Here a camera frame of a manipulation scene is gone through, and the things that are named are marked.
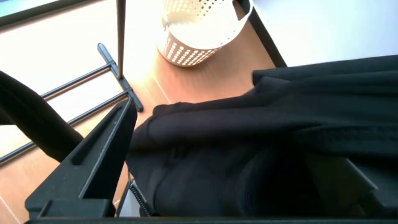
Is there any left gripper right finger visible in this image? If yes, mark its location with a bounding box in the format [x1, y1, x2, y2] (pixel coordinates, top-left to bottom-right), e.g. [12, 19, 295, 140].
[306, 152, 398, 218]

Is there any black clothes rack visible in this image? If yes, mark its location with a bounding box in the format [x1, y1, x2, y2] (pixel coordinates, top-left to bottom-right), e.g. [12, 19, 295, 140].
[0, 0, 144, 166]

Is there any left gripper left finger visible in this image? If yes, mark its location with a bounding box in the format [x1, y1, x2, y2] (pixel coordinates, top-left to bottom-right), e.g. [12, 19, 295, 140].
[25, 98, 138, 218]

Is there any black short-sleeved shirt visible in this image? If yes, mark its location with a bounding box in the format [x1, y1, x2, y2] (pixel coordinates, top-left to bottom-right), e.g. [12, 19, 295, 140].
[126, 54, 398, 218]

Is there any white laundry basket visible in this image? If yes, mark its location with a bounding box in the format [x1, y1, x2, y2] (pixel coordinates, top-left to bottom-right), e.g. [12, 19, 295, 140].
[157, 0, 254, 68]

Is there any window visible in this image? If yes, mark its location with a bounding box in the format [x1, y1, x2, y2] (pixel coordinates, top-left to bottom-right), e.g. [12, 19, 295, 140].
[0, 0, 94, 29]

